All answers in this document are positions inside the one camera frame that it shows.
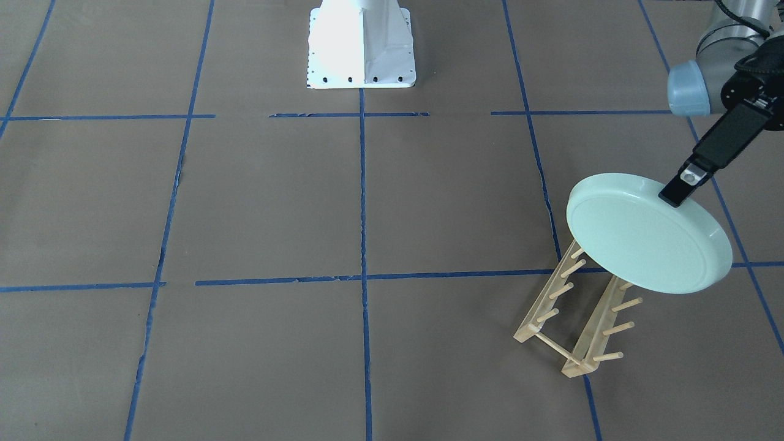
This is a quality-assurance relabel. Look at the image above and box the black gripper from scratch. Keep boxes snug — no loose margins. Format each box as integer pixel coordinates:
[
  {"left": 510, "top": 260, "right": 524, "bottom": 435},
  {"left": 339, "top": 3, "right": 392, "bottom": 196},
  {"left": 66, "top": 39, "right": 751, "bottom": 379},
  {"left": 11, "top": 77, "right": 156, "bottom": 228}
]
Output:
[{"left": 658, "top": 34, "right": 783, "bottom": 208}]

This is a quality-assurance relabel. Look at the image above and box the light green plate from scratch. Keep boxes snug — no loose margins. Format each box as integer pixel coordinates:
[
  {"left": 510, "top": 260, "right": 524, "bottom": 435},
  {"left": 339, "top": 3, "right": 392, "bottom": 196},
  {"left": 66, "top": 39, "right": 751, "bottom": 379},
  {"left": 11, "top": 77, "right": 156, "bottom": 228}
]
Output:
[{"left": 566, "top": 173, "right": 733, "bottom": 294}]

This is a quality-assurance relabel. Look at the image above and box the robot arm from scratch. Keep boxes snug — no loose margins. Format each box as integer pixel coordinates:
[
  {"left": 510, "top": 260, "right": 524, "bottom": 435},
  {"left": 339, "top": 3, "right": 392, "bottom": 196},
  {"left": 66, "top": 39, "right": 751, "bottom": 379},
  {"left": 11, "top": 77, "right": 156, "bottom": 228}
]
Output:
[{"left": 659, "top": 1, "right": 783, "bottom": 208}]

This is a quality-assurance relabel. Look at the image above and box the wooden dish rack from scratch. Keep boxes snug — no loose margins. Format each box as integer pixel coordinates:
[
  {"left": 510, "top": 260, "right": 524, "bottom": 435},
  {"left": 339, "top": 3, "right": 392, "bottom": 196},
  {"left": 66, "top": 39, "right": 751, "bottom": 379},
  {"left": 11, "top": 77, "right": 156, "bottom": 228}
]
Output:
[{"left": 513, "top": 242, "right": 643, "bottom": 379}]

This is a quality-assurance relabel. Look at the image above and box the white pedestal column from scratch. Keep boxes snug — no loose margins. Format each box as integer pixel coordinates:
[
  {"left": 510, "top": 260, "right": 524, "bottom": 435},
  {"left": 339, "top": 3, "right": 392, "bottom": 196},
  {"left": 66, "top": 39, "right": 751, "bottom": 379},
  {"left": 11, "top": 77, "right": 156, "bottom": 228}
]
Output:
[{"left": 306, "top": 1, "right": 417, "bottom": 89}]

